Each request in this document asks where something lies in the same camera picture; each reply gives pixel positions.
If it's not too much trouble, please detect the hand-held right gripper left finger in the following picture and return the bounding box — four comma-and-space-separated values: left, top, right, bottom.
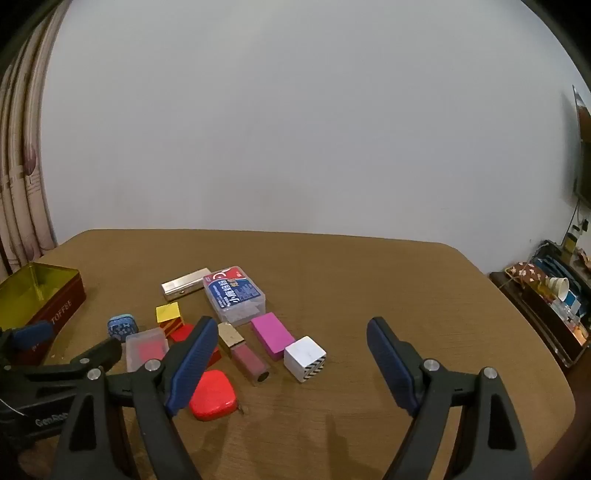
53, 316, 219, 480

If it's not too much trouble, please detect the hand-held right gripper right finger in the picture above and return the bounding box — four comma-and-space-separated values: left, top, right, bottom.
367, 317, 534, 480

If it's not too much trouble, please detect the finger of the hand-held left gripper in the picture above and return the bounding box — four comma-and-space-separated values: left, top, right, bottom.
28, 338, 123, 377
0, 320, 55, 365

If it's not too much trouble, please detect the small blue tin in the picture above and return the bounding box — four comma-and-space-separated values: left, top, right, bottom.
107, 314, 139, 337

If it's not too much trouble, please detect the red rectangular box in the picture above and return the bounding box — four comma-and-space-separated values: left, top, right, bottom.
168, 324, 221, 367

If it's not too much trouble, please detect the red tin box gold inside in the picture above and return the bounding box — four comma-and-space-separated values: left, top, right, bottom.
0, 262, 86, 365

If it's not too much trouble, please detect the clear case with red insert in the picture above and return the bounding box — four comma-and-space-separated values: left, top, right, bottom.
126, 329, 169, 372

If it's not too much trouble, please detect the lip gloss with gold cap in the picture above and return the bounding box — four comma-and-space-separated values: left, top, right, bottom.
217, 322, 271, 386

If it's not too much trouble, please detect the yellow box with striped side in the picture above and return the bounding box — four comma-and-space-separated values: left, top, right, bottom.
156, 302, 184, 337

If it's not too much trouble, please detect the clear plastic box blue label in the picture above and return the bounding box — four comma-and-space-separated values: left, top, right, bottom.
204, 265, 267, 324

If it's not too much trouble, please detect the silver rectangular box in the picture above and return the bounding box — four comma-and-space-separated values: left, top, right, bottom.
161, 267, 212, 301

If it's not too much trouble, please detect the pink rectangular box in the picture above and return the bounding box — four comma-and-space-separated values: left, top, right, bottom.
250, 312, 296, 361

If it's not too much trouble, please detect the white cube with chevron band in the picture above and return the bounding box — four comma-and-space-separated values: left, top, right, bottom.
283, 336, 328, 384

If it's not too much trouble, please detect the beige patterned curtain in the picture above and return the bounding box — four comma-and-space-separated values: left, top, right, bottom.
0, 0, 70, 278

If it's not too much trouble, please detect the dark side cabinet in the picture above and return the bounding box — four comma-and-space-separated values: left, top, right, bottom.
489, 240, 591, 367

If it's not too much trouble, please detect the brown starred pouch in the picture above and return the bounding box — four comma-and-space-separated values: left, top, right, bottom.
505, 261, 550, 289

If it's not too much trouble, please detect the wall television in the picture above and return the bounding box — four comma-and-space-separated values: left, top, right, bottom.
571, 84, 591, 206

